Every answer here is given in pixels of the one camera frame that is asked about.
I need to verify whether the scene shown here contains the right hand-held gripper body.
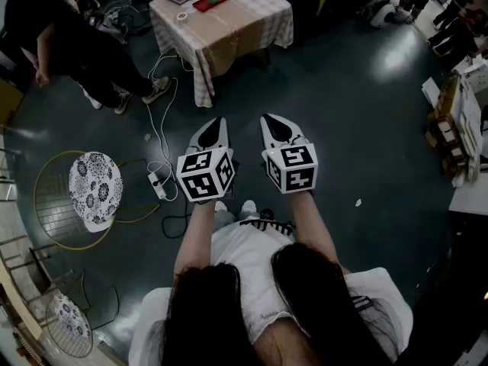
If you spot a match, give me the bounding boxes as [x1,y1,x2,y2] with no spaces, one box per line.
[260,113,319,195]

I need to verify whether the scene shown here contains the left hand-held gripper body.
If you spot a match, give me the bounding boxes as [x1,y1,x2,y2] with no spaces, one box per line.
[175,116,236,204]

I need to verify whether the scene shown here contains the person's right forearm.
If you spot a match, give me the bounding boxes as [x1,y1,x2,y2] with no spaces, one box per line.
[285,190,341,267]

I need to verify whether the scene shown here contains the person's left forearm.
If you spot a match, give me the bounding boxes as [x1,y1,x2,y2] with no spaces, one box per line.
[173,200,215,281]

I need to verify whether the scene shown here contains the white power strip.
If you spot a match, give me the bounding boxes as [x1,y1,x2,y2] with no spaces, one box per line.
[147,171,169,201]

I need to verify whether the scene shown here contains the black white striped clip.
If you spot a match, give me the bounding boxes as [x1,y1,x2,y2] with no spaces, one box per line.
[239,207,297,236]

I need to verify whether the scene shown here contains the person's white shirt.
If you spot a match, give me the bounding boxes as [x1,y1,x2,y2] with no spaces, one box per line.
[128,218,415,366]

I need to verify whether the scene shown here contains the floral seat cushion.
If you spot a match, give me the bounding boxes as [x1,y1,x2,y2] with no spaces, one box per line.
[53,294,93,339]
[68,151,124,234]

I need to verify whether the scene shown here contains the table with checked tablecloth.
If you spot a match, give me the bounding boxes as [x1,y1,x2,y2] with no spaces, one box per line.
[148,0,294,108]

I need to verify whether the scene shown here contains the stack of cardboard boxes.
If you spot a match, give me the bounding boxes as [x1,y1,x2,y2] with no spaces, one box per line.
[421,57,488,188]

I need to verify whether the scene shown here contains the white side table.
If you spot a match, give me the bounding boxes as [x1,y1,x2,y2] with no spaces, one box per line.
[448,172,488,217]

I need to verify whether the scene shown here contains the white round robot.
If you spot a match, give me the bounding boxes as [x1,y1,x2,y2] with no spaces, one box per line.
[359,0,398,29]

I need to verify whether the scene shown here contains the black cable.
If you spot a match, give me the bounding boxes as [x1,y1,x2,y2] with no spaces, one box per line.
[161,199,192,240]

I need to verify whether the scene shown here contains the white cable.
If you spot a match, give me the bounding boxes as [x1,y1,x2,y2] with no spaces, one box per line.
[146,51,195,202]

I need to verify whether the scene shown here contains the gold wire chair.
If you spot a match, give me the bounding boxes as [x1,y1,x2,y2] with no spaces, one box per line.
[33,149,162,252]

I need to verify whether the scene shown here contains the tangle of cables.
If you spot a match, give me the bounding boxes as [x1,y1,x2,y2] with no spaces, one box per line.
[86,0,153,46]

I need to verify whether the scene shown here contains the dark wire chair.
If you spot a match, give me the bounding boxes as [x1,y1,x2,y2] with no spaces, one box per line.
[44,271,121,360]

